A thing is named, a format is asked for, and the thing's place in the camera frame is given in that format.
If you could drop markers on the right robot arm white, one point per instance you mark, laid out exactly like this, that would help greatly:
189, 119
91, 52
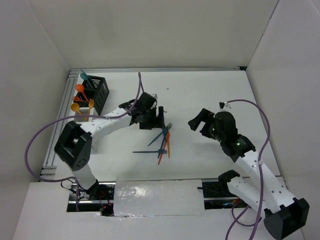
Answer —
283, 212

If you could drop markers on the yellow fork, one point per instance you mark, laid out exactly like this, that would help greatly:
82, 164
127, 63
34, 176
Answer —
91, 104

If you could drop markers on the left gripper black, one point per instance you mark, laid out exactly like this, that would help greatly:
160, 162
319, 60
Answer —
156, 122

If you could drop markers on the yellow knife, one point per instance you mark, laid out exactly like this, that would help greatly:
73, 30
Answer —
167, 143

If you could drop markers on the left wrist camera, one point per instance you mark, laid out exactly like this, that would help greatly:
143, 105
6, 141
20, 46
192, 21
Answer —
154, 96

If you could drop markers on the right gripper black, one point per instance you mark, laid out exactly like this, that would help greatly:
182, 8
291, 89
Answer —
206, 116

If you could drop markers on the dark blue knife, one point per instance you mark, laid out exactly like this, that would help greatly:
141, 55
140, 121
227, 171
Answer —
165, 132

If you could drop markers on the teal spoon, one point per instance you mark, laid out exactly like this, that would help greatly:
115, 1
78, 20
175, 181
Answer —
86, 78

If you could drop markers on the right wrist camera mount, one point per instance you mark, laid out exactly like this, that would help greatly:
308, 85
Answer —
224, 106

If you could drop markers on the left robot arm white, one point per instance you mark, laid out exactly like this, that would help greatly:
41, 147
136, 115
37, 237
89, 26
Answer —
76, 141

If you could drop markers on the teal fork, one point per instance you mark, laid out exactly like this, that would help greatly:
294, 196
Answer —
160, 134

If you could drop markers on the white utensil caddy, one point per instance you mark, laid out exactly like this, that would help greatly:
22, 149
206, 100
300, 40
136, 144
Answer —
78, 117

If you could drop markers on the aluminium frame rail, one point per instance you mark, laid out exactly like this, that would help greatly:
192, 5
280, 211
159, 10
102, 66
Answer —
157, 69

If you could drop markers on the dark blue fork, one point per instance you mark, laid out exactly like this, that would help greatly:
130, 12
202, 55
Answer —
159, 151

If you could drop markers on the yellow spoon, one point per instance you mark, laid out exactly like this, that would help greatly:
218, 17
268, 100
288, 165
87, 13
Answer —
75, 107

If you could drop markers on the black utensil caddy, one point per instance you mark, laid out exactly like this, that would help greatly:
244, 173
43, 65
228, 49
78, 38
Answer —
99, 91

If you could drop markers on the white foil panel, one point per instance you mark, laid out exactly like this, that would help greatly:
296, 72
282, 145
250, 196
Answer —
158, 198

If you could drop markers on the orange knife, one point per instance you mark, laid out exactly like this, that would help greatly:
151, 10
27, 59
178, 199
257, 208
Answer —
163, 147

